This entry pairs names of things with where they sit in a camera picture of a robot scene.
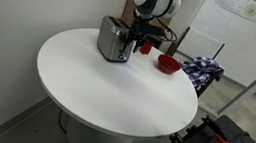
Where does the black floor cable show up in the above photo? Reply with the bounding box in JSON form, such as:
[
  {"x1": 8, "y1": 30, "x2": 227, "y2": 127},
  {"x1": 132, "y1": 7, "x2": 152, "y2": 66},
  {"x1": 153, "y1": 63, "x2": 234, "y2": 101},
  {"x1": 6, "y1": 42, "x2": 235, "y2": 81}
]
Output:
[{"x1": 56, "y1": 108, "x2": 72, "y2": 135}]

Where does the grey metal diagonal pole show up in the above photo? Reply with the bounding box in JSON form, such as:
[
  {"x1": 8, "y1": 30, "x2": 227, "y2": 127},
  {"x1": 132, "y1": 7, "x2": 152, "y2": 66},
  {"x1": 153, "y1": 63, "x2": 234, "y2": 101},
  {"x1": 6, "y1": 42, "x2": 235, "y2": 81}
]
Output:
[{"x1": 217, "y1": 39, "x2": 256, "y2": 122}]

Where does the red cup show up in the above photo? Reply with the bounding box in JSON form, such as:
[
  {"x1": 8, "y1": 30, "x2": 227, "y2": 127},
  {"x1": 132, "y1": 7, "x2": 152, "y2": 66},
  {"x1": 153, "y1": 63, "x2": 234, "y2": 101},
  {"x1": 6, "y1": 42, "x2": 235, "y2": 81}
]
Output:
[{"x1": 138, "y1": 38, "x2": 156, "y2": 57}]

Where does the red bowl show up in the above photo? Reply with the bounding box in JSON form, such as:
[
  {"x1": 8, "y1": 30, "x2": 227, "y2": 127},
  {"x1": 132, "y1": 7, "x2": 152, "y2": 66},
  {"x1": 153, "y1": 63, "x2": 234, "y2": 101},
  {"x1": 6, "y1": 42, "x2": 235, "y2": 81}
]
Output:
[{"x1": 155, "y1": 53, "x2": 184, "y2": 77}]

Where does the silver toaster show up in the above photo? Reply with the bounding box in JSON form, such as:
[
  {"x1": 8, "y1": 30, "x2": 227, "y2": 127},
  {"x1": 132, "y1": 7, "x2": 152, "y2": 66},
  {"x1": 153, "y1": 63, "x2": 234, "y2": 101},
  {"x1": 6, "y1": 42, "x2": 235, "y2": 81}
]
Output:
[{"x1": 93, "y1": 14, "x2": 139, "y2": 66}]

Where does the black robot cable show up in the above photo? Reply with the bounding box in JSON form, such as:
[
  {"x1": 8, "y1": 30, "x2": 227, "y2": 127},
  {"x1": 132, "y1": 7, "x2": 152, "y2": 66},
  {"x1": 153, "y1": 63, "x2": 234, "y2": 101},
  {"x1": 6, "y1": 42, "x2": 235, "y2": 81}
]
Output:
[{"x1": 152, "y1": 16, "x2": 181, "y2": 44}]

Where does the blue white checkered cloth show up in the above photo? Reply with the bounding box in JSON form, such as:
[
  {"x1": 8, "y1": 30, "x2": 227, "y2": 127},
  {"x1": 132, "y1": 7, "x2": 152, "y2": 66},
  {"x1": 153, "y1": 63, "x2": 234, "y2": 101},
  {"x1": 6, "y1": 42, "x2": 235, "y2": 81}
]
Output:
[{"x1": 177, "y1": 53, "x2": 226, "y2": 93}]

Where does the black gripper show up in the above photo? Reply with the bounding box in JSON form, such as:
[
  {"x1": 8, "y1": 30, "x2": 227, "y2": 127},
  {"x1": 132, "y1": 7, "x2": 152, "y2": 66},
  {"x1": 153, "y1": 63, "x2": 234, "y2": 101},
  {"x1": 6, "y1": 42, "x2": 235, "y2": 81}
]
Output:
[{"x1": 118, "y1": 15, "x2": 151, "y2": 57}]

